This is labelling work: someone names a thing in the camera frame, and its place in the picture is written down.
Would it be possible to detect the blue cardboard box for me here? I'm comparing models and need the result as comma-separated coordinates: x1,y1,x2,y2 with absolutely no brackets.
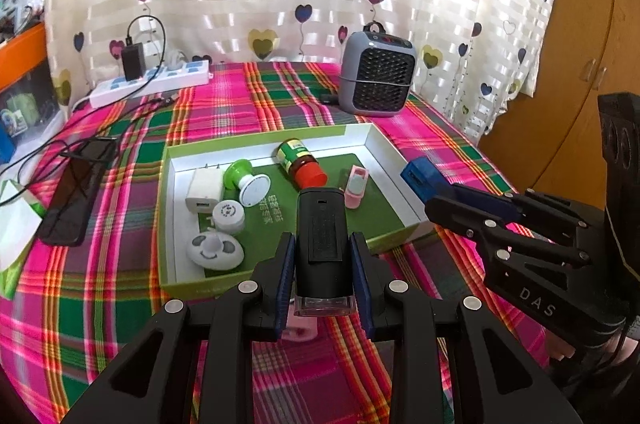
0,124,17,165

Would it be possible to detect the grey mini fan heater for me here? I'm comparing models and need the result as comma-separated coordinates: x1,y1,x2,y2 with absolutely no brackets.
338,23,419,118

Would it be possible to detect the white smiley face gadget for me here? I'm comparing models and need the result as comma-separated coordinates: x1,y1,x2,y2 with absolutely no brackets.
186,231,245,271

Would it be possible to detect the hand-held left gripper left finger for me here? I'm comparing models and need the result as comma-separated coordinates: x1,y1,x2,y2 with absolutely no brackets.
62,232,297,424

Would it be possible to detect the green cardboard box tray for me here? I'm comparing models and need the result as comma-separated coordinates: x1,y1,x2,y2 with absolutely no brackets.
156,122,437,303

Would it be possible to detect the brown bottle red cap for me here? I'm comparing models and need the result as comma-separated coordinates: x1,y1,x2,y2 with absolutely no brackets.
276,140,329,190

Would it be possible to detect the white power strip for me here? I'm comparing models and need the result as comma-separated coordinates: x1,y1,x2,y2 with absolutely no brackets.
90,60,211,109

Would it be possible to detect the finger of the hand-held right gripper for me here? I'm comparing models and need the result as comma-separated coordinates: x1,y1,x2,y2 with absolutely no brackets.
452,185,608,272
425,195,626,345

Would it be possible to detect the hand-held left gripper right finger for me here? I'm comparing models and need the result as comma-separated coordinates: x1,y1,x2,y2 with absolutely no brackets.
350,232,583,424

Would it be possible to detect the storage bin with orange lid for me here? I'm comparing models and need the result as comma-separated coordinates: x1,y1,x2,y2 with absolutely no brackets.
0,23,54,132

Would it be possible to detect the white round jar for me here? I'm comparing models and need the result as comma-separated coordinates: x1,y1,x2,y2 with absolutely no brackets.
212,199,246,233

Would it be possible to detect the black power adapter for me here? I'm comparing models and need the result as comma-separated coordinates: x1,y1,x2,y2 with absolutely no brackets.
121,45,147,81

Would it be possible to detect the white USB wall charger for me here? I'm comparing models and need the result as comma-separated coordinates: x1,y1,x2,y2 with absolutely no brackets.
185,164,224,213

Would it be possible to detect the blue rectangular block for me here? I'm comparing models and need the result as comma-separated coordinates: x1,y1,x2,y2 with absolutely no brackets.
400,156,455,201

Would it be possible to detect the pink plastic clip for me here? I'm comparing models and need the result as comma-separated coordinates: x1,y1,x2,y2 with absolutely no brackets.
282,321,318,342

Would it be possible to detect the black light with clear end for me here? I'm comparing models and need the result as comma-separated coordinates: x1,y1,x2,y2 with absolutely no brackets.
294,187,358,318

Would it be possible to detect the black smartphone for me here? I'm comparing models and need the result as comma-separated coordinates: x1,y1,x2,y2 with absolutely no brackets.
38,138,119,248

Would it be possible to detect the black charging cable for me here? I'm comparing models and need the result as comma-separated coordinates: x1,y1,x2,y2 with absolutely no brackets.
0,15,182,207

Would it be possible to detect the green tissue pack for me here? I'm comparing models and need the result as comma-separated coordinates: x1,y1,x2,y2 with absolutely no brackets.
0,179,44,301

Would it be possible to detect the wooden wardrobe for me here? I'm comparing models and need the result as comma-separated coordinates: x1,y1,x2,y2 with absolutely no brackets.
479,0,640,227

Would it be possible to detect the small pink plastic holder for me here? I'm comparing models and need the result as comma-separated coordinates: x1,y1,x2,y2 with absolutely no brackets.
344,165,371,210

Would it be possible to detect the green and white stamp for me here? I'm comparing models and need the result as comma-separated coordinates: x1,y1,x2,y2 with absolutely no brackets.
223,159,271,208

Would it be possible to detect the plaid tablecloth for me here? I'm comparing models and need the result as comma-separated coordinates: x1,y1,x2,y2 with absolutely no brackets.
0,61,556,424

